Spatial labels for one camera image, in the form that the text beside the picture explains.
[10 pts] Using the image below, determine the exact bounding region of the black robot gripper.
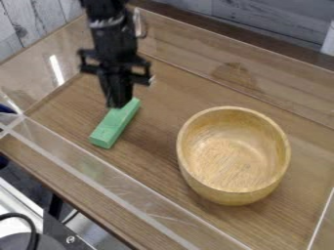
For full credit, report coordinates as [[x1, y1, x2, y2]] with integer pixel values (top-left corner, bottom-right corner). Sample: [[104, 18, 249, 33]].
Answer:
[[78, 19, 152, 108]]

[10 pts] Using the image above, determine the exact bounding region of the green rectangular block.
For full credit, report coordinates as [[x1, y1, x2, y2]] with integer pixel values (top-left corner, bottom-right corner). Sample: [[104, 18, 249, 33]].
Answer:
[[89, 98, 141, 148]]

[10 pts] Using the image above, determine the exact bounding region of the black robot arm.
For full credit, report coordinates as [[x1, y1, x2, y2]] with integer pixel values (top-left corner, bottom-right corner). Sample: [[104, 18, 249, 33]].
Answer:
[[78, 0, 152, 108]]

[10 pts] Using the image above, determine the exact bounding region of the brown wooden bowl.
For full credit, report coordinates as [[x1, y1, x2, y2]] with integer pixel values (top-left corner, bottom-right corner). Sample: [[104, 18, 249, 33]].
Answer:
[[177, 106, 293, 206]]

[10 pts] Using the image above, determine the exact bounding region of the blue object at left edge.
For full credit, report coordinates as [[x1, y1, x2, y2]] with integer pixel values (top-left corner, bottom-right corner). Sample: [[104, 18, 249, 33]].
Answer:
[[0, 103, 18, 170]]

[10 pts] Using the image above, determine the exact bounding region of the clear acrylic tray wall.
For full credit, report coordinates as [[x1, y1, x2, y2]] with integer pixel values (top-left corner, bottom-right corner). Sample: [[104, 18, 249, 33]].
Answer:
[[0, 4, 334, 250]]

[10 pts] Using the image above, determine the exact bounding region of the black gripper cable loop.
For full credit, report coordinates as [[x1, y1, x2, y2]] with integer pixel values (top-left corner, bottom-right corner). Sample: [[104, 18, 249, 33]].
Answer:
[[133, 7, 149, 39]]

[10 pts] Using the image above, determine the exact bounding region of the black metal bracket with screw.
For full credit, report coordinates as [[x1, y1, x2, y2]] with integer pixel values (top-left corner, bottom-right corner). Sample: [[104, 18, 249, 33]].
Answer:
[[43, 213, 97, 250]]

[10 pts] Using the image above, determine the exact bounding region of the black cable at bottom left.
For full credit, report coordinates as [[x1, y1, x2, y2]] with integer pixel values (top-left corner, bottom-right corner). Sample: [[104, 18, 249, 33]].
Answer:
[[0, 212, 39, 250]]

